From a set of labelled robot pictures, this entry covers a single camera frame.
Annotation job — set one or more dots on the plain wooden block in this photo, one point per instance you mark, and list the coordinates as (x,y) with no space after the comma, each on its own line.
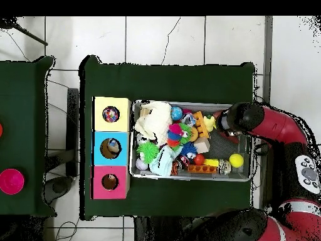
(201,145)

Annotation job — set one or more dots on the wooden box with three holes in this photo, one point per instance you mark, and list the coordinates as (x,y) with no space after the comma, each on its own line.
(110,170)

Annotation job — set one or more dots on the grey round base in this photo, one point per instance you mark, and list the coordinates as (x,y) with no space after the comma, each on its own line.
(59,190)

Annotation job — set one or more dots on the black stand pole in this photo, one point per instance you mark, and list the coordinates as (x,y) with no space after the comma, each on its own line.
(6,23)

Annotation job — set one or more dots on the crushed silver drink can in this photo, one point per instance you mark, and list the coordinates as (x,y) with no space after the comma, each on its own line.
(224,167)

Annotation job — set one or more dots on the blue spiky ball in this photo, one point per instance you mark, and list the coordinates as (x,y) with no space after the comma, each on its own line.
(188,150)

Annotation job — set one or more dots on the green cloth side table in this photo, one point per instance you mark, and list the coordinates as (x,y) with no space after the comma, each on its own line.
(22,100)

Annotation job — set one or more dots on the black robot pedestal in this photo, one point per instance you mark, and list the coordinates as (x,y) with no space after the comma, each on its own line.
(150,231)

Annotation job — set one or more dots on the blue globe ball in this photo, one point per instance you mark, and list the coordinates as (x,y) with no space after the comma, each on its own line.
(176,113)

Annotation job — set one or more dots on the shallow clear mesh bin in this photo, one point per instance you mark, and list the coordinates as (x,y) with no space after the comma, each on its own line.
(138,174)

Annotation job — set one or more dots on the mint waffle cloth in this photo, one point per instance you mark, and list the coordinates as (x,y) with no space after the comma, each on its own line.
(163,161)

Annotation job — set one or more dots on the yellow rubber toy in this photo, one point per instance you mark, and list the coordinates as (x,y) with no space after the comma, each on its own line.
(209,123)

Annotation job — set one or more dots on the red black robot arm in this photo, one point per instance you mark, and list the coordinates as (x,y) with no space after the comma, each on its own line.
(281,130)

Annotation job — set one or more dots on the green spiky ball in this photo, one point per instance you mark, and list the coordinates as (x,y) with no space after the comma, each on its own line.
(147,152)
(185,134)

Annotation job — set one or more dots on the pink round disc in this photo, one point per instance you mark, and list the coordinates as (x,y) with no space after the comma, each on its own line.
(11,182)

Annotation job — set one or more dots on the red spiky ball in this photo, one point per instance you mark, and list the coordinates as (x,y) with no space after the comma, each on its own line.
(175,130)

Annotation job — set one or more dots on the cream waffle cloth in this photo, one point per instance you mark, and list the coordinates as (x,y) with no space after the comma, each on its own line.
(155,123)

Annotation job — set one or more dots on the yellow ball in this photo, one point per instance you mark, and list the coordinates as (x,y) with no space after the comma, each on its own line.
(236,160)

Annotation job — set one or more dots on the orange toy brick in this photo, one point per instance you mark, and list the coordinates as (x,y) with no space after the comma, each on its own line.
(201,124)
(201,169)

